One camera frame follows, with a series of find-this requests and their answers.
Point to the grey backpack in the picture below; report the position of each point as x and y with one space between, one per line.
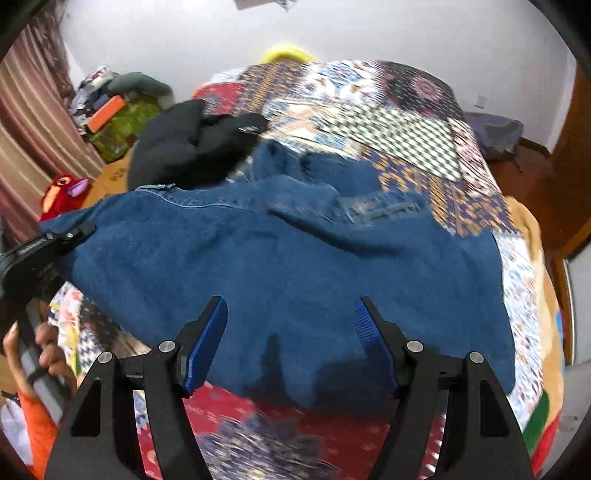
496 134

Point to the red plush toy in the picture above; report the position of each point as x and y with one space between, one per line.
62 196

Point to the white sliding door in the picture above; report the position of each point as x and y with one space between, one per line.
575 314

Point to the orange box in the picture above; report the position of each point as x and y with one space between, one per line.
106 113

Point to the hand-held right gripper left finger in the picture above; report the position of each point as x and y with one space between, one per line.
205 350

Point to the tan fleece blanket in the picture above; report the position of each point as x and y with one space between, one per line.
549 300

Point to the wooden lap desk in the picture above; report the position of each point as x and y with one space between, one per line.
113 177

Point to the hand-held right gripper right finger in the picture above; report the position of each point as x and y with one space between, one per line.
374 341

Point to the white wall socket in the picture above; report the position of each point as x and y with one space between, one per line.
482 101

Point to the striped brown curtain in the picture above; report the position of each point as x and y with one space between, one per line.
27 115

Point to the blue denim jacket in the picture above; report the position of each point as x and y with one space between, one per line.
277 258

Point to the person's left hand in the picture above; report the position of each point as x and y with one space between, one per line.
57 369

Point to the wooden wardrobe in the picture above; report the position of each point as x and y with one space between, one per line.
570 161

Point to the yellow curved cushion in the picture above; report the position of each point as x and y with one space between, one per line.
286 51

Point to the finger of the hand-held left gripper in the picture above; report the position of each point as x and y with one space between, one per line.
74 233

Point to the green printed bag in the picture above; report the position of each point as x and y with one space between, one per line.
124 134

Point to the pile of clothes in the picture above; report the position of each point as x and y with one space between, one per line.
92 87

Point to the patchwork printed blanket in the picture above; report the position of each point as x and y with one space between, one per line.
415 138

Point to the black garment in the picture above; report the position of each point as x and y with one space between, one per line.
184 143

